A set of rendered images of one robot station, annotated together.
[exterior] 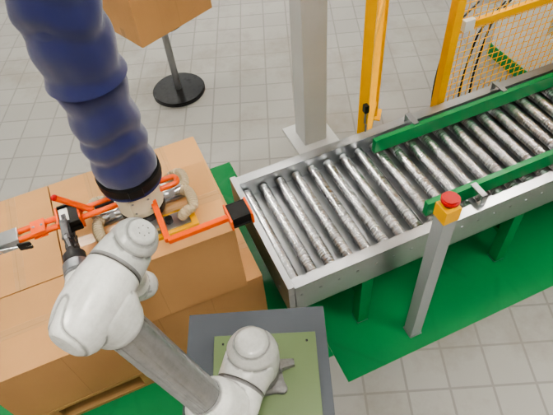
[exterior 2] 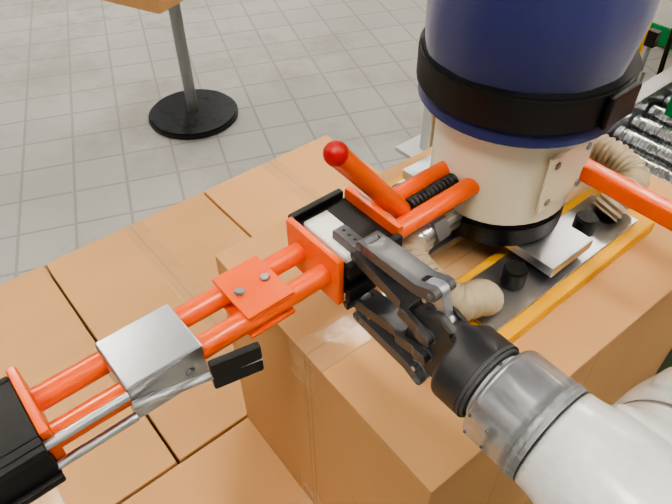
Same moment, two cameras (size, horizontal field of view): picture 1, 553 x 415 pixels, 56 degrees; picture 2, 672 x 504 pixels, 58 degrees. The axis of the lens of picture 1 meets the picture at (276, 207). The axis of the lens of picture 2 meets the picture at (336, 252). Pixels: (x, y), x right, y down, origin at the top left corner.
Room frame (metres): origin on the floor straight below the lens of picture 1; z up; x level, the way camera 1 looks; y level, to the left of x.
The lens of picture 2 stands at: (0.80, 0.91, 1.50)
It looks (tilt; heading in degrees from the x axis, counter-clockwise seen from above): 44 degrees down; 339
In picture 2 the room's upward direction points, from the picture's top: straight up
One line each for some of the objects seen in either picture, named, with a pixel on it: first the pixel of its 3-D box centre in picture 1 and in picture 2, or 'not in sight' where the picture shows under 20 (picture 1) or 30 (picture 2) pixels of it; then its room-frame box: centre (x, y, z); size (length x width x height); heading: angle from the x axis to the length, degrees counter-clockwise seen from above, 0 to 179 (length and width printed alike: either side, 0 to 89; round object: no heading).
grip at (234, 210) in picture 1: (239, 213); not in sight; (1.15, 0.13, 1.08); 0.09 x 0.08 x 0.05; 19
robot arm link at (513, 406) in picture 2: (77, 269); (520, 410); (0.99, 0.68, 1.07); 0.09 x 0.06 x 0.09; 109
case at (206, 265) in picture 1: (157, 248); (466, 332); (1.28, 0.51, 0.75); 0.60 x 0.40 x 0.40; 107
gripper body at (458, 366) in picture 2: (73, 253); (452, 351); (1.06, 0.70, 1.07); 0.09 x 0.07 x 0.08; 19
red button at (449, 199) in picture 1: (450, 201); not in sight; (1.15, -0.62, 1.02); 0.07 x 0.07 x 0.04
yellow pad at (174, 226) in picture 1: (151, 228); (548, 255); (1.21, 0.47, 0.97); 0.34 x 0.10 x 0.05; 109
